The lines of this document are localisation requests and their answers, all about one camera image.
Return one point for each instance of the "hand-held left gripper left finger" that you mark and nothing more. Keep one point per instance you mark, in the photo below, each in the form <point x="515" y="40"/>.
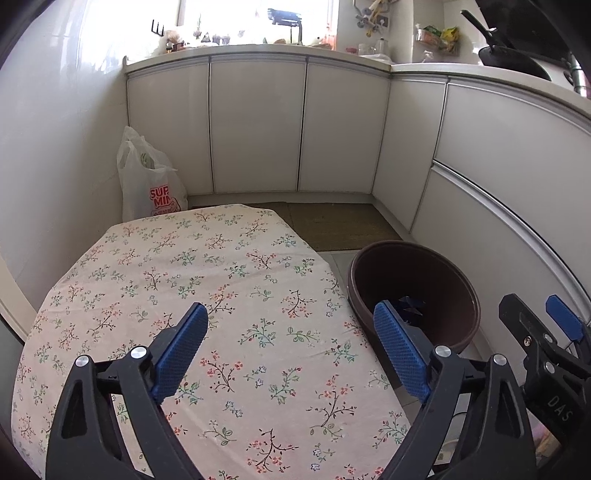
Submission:
<point x="180" y="350"/>

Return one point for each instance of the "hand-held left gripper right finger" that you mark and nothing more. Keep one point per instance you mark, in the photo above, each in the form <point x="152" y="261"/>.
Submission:
<point x="399" y="350"/>

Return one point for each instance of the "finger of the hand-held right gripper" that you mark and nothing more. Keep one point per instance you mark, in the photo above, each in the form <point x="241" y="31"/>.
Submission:
<point x="565" y="318"/>
<point x="519" y="318"/>

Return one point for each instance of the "dark blue packet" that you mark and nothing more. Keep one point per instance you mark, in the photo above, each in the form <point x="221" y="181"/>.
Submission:
<point x="408" y="307"/>

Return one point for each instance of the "brown round bin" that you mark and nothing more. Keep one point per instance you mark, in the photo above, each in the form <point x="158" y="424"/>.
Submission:
<point x="415" y="272"/>

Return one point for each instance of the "person's right hand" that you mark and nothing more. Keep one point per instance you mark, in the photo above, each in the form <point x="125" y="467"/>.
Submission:
<point x="547" y="441"/>

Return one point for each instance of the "floral tablecloth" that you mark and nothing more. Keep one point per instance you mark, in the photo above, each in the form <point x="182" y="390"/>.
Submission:
<point x="231" y="277"/>

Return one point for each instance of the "white plastic shopping bag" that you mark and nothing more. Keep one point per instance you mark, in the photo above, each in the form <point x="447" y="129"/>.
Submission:
<point x="147" y="194"/>

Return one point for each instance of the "white kitchen cabinet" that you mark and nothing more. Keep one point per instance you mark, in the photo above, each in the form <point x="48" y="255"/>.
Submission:
<point x="498" y="152"/>
<point x="258" y="124"/>

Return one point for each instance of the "metal pipe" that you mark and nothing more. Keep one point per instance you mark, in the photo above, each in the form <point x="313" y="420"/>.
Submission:
<point x="579" y="74"/>

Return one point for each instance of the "white kitchen countertop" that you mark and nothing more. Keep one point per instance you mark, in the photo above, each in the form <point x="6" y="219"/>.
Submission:
<point x="461" y="69"/>

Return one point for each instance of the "black frying pan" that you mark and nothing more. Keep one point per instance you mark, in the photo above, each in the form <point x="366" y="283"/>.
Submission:
<point x="512" y="60"/>

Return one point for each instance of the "yellow snack bag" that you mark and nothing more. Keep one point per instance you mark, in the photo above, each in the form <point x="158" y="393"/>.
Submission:
<point x="450" y="37"/>

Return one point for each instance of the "green snack bag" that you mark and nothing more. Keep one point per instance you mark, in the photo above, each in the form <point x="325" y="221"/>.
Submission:
<point x="431" y="34"/>

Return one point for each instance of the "row of small ornaments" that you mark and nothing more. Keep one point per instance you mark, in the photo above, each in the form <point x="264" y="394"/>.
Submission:
<point x="175" y="39"/>

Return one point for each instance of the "black hook rack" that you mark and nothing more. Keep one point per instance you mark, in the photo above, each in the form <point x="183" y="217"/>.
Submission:
<point x="157" y="31"/>

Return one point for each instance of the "hanging kitchen utensils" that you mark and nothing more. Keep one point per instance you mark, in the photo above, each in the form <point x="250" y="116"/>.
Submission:
<point x="369" y="21"/>

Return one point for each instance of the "bright window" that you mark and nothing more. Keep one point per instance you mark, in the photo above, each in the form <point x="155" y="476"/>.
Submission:
<point x="221" y="18"/>

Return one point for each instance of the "blue rack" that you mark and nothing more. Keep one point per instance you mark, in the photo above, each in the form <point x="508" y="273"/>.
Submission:
<point x="284" y="16"/>

